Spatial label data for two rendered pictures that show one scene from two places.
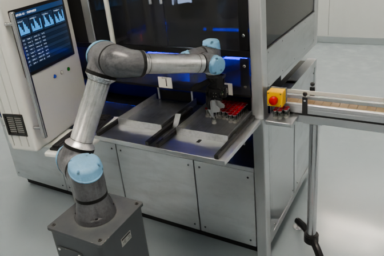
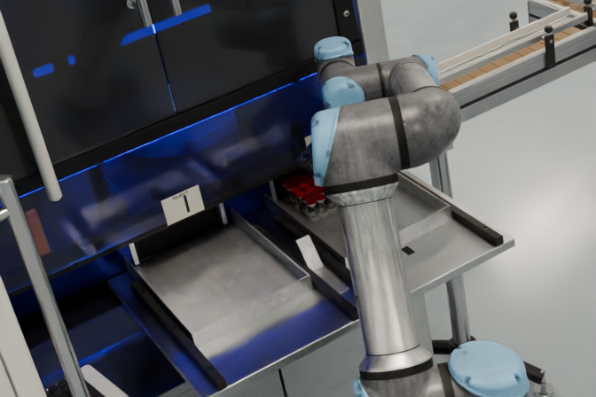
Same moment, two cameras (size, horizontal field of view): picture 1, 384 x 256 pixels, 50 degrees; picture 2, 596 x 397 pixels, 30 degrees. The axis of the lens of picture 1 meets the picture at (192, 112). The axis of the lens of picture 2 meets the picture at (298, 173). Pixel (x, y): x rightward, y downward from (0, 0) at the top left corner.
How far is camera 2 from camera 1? 1.82 m
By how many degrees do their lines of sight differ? 50
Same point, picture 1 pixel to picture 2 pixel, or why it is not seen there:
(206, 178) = (307, 365)
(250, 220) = not seen: hidden behind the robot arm
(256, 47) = (374, 25)
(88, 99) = (391, 244)
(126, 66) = (457, 121)
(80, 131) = (410, 323)
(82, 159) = (476, 361)
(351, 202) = not seen: hidden behind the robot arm
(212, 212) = not seen: outside the picture
